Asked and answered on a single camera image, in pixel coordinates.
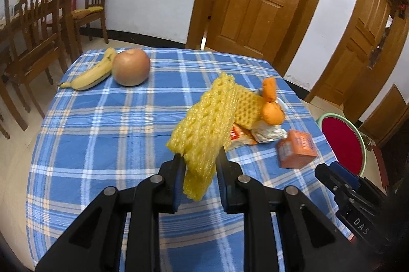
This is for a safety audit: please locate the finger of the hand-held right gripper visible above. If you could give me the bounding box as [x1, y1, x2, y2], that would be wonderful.
[329, 161, 363, 188]
[315, 164, 354, 199]

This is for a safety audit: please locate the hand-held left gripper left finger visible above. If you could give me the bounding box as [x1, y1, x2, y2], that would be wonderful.
[35, 153, 186, 272]

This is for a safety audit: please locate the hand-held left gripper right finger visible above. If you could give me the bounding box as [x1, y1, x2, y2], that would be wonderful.
[215, 151, 365, 272]

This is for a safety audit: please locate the red bin with green rim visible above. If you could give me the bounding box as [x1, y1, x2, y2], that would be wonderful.
[316, 113, 367, 178]

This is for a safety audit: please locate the yellow foam fruit net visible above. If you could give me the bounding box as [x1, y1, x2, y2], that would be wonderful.
[165, 71, 238, 203]

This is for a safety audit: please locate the white paper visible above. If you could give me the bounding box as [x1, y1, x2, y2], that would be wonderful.
[250, 119, 288, 144]

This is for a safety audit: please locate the dark red door mat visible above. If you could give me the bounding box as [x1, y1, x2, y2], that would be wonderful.
[371, 144, 390, 190]

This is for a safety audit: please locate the small orange carton box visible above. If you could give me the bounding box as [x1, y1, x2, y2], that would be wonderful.
[276, 130, 320, 169]

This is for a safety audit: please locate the orange snack wrapper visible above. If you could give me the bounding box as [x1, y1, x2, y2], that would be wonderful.
[225, 123, 258, 151]

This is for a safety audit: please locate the orange peel piece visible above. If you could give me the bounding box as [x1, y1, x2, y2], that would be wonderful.
[262, 77, 278, 103]
[262, 101, 286, 126]

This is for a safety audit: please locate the blue plaid tablecloth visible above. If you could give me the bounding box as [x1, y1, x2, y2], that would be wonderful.
[26, 47, 355, 272]

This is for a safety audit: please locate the flat yellow foam net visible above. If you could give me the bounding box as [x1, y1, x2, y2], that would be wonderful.
[234, 83, 267, 129]

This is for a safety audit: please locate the yellow banana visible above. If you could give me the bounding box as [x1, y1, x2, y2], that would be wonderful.
[58, 47, 117, 91]

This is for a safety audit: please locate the yellow seat cushion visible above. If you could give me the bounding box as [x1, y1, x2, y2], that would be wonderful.
[70, 5, 104, 19]

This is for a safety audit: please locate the large wooden chair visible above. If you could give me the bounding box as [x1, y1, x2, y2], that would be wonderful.
[0, 0, 70, 132]

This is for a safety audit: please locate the low wooden wall panel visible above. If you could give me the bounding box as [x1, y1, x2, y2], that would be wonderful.
[359, 83, 409, 145]

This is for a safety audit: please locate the wooden door frame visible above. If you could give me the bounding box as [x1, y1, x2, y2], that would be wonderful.
[186, 0, 335, 77]
[304, 0, 409, 129]

